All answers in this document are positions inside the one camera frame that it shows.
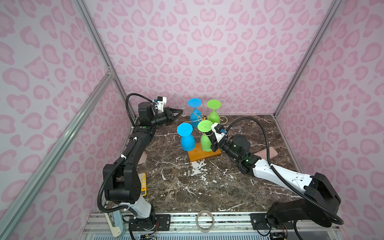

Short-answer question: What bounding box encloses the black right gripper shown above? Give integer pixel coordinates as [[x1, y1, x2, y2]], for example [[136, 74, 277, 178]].
[[204, 129, 242, 162]]

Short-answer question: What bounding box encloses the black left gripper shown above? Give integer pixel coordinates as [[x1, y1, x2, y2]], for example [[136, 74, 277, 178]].
[[150, 108, 183, 129]]

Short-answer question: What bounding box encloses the blue wine glass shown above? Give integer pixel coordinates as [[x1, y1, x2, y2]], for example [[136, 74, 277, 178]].
[[177, 123, 196, 152], [188, 98, 203, 128]]

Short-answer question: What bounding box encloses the gold wire rack wooden base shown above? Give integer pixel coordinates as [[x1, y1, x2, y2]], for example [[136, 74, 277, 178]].
[[181, 101, 229, 163]]

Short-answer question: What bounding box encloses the green wine glass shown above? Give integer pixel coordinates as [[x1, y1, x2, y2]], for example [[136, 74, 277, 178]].
[[198, 120, 213, 152], [207, 100, 222, 124]]

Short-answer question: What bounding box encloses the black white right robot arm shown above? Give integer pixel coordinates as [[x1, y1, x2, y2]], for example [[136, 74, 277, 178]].
[[209, 134, 344, 228]]

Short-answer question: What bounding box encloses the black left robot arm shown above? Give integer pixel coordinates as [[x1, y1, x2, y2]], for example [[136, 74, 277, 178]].
[[97, 101, 183, 230]]

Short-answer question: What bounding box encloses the pink pencil case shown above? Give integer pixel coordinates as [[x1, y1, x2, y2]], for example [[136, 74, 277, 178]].
[[253, 147, 279, 160]]

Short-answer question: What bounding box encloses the pink pen holder cup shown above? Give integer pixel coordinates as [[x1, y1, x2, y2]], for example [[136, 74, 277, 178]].
[[138, 151, 148, 165]]

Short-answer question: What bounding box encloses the yellow calculator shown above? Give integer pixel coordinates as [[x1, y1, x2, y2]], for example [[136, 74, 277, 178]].
[[139, 173, 147, 197]]

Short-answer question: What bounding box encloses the clear tape roll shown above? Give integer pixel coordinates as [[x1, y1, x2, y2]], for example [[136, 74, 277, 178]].
[[195, 210, 215, 233]]

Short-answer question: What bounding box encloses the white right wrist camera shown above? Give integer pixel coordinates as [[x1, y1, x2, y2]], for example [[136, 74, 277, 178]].
[[211, 123, 227, 144]]

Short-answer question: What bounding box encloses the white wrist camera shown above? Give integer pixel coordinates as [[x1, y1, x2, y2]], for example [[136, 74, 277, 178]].
[[211, 123, 227, 144], [153, 96, 167, 113]]

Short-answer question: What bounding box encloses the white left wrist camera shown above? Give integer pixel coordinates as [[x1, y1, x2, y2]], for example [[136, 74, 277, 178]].
[[153, 96, 167, 113]]

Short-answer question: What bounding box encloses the aluminium front rail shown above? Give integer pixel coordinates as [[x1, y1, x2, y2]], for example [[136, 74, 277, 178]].
[[81, 212, 344, 240]]

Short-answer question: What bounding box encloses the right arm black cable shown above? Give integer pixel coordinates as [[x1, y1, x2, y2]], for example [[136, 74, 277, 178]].
[[225, 116, 345, 226]]

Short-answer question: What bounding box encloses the aluminium frame strut left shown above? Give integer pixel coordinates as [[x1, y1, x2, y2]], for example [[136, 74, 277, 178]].
[[1, 72, 115, 240]]

